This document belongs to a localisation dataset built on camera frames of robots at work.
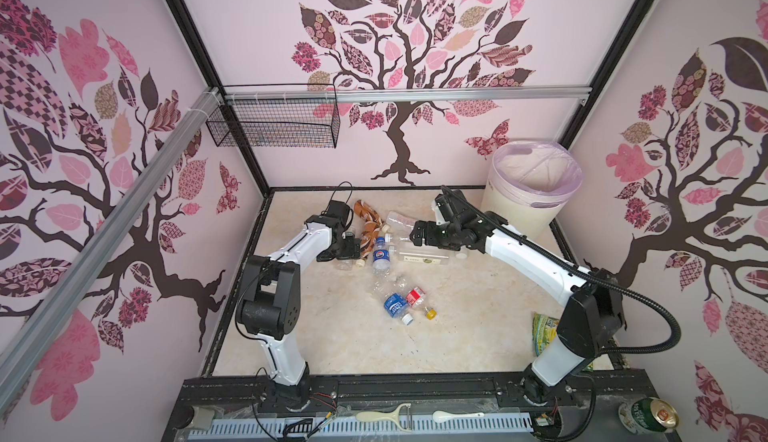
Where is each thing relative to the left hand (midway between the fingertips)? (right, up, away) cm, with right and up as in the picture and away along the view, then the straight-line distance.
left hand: (343, 256), depth 94 cm
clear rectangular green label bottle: (+29, 0, +4) cm, 29 cm away
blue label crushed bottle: (+17, -13, -10) cm, 24 cm away
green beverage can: (+71, -30, -31) cm, 83 cm away
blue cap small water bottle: (+12, -1, +1) cm, 12 cm away
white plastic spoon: (+28, -36, -22) cm, 51 cm away
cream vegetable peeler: (+16, -35, -24) cm, 45 cm away
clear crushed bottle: (+13, -9, -2) cm, 16 cm away
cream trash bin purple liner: (+63, +24, +6) cm, 68 cm away
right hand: (+25, +8, -10) cm, 27 cm away
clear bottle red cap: (+18, +10, +10) cm, 23 cm away
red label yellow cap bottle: (+23, -11, -8) cm, 27 cm away
